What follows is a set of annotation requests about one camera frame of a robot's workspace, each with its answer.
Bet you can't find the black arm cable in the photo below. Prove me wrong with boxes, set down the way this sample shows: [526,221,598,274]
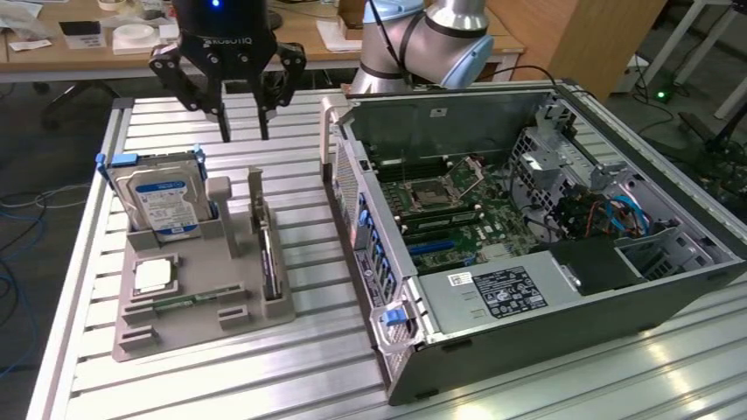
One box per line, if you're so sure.
[364,0,410,85]

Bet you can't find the green RAM stick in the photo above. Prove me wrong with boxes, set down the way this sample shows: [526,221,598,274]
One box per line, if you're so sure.
[152,291,226,312]

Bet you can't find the blue expansion slot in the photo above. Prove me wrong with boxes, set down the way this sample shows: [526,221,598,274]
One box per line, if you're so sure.
[406,240,456,257]

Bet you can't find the open black PC case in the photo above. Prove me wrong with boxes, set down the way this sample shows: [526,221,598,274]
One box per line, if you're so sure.
[318,78,747,407]

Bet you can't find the clear plastic bag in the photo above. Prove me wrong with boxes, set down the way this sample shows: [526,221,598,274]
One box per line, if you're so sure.
[0,0,53,40]

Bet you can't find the black graphics card with fan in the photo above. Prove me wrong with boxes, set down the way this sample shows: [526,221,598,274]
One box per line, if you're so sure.
[246,165,284,303]

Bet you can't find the black floor equipment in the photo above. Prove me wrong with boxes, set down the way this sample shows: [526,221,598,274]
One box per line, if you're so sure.
[676,108,747,198]

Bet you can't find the brown cardboard box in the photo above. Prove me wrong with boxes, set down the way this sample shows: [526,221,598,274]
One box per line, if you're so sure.
[337,0,368,32]

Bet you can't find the black and white box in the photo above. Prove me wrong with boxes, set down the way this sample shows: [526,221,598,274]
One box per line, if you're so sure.
[57,20,108,50]

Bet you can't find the white box with red dot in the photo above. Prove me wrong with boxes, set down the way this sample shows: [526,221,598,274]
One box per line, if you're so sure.
[622,54,652,95]

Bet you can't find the metal socket cover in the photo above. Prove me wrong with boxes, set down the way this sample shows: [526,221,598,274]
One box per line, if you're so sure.
[445,156,485,198]

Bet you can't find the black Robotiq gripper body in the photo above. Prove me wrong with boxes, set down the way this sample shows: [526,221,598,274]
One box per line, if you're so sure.
[172,0,281,83]

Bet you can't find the wooden desk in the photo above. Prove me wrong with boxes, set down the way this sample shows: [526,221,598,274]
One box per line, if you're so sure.
[0,0,526,84]

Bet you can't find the hard disk in blue caddy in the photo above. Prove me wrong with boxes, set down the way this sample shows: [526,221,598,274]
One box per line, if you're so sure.
[93,143,218,242]

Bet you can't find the orange wire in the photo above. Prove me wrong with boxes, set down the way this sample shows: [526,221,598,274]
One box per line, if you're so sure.
[584,203,637,237]

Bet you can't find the black cable behind case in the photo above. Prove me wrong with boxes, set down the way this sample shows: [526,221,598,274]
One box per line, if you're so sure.
[474,64,585,95]

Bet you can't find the wooden cabinet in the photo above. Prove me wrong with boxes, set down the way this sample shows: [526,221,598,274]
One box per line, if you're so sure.
[484,0,669,101]

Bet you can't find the perforated metal drive cage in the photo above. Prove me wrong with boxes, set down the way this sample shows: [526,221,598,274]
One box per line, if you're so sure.
[509,126,584,207]

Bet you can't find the black office chair base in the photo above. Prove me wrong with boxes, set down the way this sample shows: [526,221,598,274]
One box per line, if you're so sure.
[33,80,125,130]

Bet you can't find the CPU socket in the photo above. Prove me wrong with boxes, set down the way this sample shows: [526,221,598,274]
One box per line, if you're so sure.
[406,177,453,211]

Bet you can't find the grey parts rack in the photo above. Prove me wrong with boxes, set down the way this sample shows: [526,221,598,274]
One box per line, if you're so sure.
[109,174,297,364]

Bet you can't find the blue wire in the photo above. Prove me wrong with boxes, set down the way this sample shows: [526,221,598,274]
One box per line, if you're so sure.
[605,192,652,240]

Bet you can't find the grey power supply unit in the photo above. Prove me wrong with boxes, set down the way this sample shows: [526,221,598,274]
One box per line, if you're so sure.
[416,249,584,336]

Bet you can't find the green motherboard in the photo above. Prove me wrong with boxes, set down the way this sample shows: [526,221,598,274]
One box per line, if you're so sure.
[372,155,561,275]

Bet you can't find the white paper stack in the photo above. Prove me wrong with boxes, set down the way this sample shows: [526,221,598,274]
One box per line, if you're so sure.
[316,19,366,53]

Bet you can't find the silver CPU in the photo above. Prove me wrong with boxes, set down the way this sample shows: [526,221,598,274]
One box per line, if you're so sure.
[132,260,176,297]

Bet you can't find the white desk frame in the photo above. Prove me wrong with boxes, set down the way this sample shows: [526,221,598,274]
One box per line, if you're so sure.
[638,0,747,119]

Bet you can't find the black wire bundle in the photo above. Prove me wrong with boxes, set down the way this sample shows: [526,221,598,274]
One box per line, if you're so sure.
[553,196,613,240]

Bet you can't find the blue floor cable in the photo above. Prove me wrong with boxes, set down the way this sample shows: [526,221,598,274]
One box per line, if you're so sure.
[0,205,46,377]

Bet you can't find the dark RAM stick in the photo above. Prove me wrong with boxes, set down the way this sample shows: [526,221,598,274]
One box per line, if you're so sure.
[400,210,477,232]

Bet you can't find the white floor cable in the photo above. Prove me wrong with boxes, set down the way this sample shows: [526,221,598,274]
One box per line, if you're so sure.
[0,183,94,210]

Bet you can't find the empty metal disk bay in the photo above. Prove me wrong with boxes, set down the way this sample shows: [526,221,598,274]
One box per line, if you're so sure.
[610,220,710,281]

